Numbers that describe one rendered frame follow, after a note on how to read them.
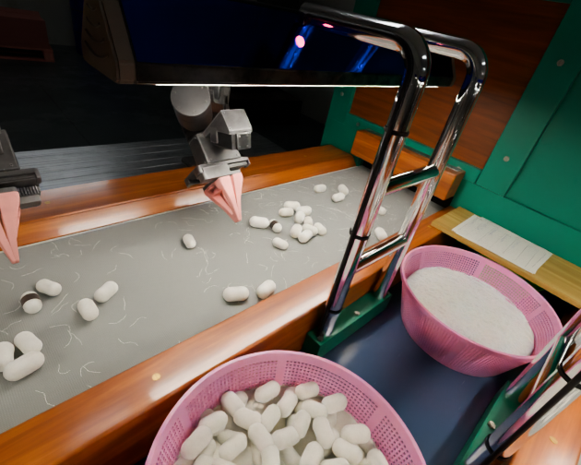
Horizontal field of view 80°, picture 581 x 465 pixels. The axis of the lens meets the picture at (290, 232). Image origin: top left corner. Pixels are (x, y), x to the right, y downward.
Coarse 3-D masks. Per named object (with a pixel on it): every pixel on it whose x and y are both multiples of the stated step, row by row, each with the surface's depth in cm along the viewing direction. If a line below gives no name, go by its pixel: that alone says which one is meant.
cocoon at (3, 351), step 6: (0, 342) 38; (6, 342) 38; (0, 348) 37; (6, 348) 37; (12, 348) 38; (0, 354) 36; (6, 354) 37; (12, 354) 37; (0, 360) 36; (6, 360) 36; (12, 360) 37; (0, 366) 36
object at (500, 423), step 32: (576, 320) 41; (544, 352) 44; (576, 352) 29; (512, 384) 49; (544, 384) 32; (576, 384) 29; (512, 416) 34; (544, 416) 32; (480, 448) 38; (512, 448) 35
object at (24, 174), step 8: (32, 168) 42; (0, 176) 40; (8, 176) 40; (16, 176) 41; (24, 176) 41; (32, 176) 42; (40, 176) 42; (0, 184) 40; (8, 184) 41; (16, 184) 41; (24, 184) 44; (32, 184) 44; (40, 192) 46
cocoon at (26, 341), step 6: (18, 336) 39; (24, 336) 39; (30, 336) 39; (18, 342) 38; (24, 342) 38; (30, 342) 38; (36, 342) 38; (18, 348) 38; (24, 348) 38; (30, 348) 38; (36, 348) 38
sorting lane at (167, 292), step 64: (256, 192) 81; (320, 192) 87; (0, 256) 50; (64, 256) 52; (128, 256) 55; (192, 256) 58; (256, 256) 61; (320, 256) 64; (0, 320) 42; (64, 320) 43; (128, 320) 45; (192, 320) 47; (0, 384) 36; (64, 384) 37
